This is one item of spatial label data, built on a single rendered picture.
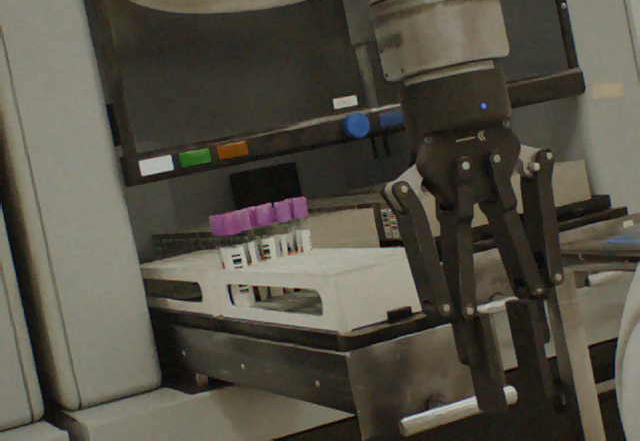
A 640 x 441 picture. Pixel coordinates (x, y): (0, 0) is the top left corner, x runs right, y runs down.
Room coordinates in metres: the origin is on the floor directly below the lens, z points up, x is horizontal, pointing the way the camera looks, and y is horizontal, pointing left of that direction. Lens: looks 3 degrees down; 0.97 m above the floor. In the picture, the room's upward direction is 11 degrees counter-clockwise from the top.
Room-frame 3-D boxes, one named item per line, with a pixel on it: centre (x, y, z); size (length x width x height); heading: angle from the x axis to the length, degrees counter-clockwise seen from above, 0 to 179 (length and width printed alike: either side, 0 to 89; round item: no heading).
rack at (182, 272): (1.50, 0.14, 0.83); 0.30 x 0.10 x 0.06; 23
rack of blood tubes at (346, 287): (1.21, 0.02, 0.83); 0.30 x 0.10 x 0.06; 23
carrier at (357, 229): (1.54, 0.00, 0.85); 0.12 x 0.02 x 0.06; 114
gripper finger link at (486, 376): (0.92, -0.09, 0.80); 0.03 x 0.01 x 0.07; 24
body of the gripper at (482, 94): (0.93, -0.11, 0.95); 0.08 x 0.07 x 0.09; 114
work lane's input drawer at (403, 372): (1.33, 0.07, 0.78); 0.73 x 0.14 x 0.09; 23
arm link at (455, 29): (0.93, -0.11, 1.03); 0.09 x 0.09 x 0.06
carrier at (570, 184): (1.67, -0.28, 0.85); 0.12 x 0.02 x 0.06; 112
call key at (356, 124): (1.54, -0.06, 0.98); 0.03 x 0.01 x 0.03; 113
